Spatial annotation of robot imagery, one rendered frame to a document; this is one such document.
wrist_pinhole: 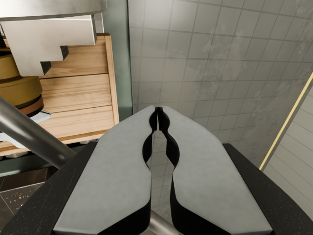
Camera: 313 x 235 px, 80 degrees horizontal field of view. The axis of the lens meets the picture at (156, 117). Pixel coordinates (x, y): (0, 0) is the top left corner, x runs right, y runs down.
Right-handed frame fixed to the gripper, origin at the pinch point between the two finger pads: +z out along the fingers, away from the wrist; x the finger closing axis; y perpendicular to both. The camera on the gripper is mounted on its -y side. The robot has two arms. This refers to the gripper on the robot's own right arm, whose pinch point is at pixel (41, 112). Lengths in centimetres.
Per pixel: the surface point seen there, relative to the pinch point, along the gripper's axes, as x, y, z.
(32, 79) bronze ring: 1.2, -6.2, 0.6
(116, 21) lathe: -54, -8, 22
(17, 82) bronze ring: 3.4, -6.7, -0.6
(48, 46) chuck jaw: 2.6, -11.0, 3.9
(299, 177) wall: -64, 181, 257
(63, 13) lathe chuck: 11.2, -15.6, 7.1
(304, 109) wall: -102, 96, 263
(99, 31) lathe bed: -21.9, -9.2, 12.4
